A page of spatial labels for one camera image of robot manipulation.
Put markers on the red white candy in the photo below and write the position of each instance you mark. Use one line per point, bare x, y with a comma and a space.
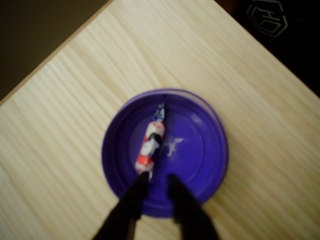
150, 145

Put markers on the purple round bowl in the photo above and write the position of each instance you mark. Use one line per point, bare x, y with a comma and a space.
195, 150

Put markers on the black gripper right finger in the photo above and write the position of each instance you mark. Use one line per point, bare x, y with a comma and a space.
190, 212

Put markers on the black item with hexagon logo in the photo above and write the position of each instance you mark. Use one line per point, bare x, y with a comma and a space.
295, 37

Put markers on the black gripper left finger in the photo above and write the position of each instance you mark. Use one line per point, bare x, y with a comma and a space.
130, 207

